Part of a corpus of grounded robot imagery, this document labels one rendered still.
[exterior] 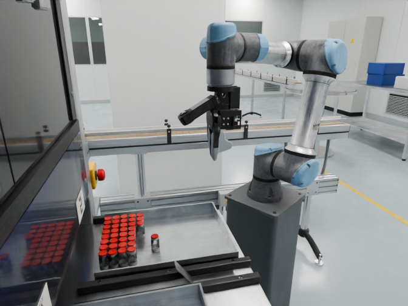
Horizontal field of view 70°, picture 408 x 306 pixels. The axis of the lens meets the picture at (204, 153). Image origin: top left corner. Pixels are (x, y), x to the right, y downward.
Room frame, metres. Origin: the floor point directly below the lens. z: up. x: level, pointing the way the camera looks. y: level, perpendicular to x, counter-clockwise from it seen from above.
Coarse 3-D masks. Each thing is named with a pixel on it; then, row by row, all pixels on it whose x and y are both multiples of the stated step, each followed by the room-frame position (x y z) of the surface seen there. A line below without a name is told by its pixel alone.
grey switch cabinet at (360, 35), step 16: (368, 16) 6.44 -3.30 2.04; (336, 32) 7.28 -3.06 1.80; (352, 32) 6.76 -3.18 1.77; (368, 32) 6.46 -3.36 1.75; (352, 48) 6.69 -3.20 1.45; (368, 48) 6.47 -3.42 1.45; (352, 64) 6.61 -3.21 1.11; (368, 64) 6.49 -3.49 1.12; (336, 80) 7.04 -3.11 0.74; (352, 80) 6.53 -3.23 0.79; (352, 96) 6.46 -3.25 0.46; (352, 112) 6.47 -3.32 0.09
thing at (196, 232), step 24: (120, 216) 0.79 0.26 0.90; (144, 216) 0.80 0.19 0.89; (168, 216) 0.82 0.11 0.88; (192, 216) 0.82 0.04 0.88; (216, 216) 0.80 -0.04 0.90; (144, 240) 0.69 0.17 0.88; (168, 240) 0.69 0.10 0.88; (192, 240) 0.69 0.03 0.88; (216, 240) 0.69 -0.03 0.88; (144, 264) 0.56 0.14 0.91; (168, 264) 0.57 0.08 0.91; (192, 264) 0.58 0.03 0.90
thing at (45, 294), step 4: (44, 288) 0.34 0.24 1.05; (44, 292) 0.34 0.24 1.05; (48, 292) 0.35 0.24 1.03; (44, 296) 0.34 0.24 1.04; (48, 296) 0.35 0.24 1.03; (40, 300) 0.32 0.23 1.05; (44, 300) 0.34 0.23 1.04; (48, 300) 0.35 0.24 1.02; (40, 304) 0.32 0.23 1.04; (44, 304) 0.33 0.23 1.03; (48, 304) 0.34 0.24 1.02
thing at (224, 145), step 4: (212, 132) 0.77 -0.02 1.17; (220, 132) 0.78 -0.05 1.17; (224, 132) 0.78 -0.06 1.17; (212, 136) 0.77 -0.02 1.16; (220, 136) 0.78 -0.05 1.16; (224, 136) 0.78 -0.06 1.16; (212, 140) 0.77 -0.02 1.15; (220, 140) 0.78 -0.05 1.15; (224, 140) 0.78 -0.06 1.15; (212, 144) 0.77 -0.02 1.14; (220, 144) 0.78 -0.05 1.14; (224, 144) 0.78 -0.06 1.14; (228, 144) 0.78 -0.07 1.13; (232, 144) 0.79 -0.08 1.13; (212, 148) 0.77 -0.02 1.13; (216, 148) 0.77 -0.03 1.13; (220, 148) 0.78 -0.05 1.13; (224, 148) 0.78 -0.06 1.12; (228, 148) 0.78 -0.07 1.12; (212, 152) 0.77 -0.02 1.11; (216, 152) 0.77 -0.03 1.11; (212, 156) 0.78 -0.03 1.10; (216, 156) 0.78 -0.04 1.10
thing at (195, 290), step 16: (176, 288) 0.48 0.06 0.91; (192, 288) 0.49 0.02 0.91; (80, 304) 0.44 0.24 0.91; (96, 304) 0.45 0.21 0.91; (112, 304) 0.45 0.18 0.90; (128, 304) 0.46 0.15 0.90; (144, 304) 0.47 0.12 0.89; (160, 304) 0.47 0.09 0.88; (176, 304) 0.47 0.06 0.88; (192, 304) 0.47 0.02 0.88
